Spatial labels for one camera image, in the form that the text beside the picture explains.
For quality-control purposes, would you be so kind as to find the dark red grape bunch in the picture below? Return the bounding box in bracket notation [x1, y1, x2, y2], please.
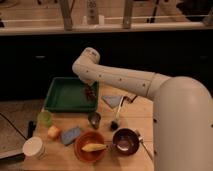
[84, 86, 96, 100]

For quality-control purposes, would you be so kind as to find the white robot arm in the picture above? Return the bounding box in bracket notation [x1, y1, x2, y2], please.
[72, 47, 213, 171]

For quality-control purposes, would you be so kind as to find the green plastic tray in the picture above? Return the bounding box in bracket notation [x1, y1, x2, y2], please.
[44, 77, 98, 113]

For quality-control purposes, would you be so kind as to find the grey folded cloth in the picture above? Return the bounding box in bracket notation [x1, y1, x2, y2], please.
[102, 95, 121, 108]

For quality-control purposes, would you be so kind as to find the small metal cup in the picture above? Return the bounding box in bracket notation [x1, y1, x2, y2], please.
[88, 112, 101, 129]

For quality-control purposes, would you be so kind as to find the wooden table board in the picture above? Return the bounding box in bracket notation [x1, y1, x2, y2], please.
[23, 84, 154, 171]

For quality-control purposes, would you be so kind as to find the orange bowl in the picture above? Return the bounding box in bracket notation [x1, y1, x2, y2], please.
[74, 131, 107, 163]

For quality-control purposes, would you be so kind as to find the dark purple bowl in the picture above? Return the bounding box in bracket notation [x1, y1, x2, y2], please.
[112, 128, 139, 156]

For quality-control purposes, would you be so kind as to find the metal spoon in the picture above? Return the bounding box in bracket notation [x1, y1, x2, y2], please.
[135, 130, 154, 162]

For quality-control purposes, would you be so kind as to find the blue sponge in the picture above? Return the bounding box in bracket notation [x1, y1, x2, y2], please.
[61, 127, 81, 146]

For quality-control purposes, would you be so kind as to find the green plastic cup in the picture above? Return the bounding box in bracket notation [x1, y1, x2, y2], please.
[38, 111, 52, 127]

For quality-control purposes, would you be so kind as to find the yellow apple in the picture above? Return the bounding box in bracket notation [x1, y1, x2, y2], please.
[47, 126, 61, 139]

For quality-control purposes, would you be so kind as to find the black tool at table edge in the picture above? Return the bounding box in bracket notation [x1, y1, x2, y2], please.
[27, 121, 36, 138]

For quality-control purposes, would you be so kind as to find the white paper cup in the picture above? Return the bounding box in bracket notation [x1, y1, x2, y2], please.
[22, 137, 45, 158]

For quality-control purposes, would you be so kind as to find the white handled dish brush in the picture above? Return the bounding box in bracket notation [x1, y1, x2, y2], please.
[110, 96, 131, 131]

